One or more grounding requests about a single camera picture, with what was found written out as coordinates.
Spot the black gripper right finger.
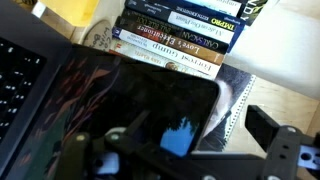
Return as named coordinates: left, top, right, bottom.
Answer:
left=244, top=104, right=320, bottom=180

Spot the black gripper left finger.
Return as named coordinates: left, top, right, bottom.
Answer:
left=54, top=109, right=214, bottom=180

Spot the dark laptop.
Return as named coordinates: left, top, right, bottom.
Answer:
left=0, top=0, right=221, bottom=180

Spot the spiral notebook with face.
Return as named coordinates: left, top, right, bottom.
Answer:
left=196, top=63, right=258, bottom=153

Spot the cream spine book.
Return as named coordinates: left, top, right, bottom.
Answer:
left=108, top=38, right=214, bottom=81

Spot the white Forrest Gump book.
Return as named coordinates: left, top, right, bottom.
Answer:
left=111, top=26, right=222, bottom=78

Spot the black Carl Sagan book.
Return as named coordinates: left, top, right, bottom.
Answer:
left=120, top=9, right=231, bottom=55

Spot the blue Impro book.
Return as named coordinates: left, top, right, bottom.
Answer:
left=146, top=0, right=248, bottom=53

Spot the stack of books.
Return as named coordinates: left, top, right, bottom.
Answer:
left=114, top=16, right=226, bottom=66

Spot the dark green book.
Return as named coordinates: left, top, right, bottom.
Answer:
left=239, top=0, right=269, bottom=27

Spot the yellow object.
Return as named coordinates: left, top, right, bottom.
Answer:
left=38, top=0, right=101, bottom=28

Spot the black book with white label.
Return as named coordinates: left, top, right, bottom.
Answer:
left=125, top=0, right=236, bottom=45

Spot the pale blue spine book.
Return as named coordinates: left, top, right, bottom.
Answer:
left=186, top=0, right=249, bottom=18

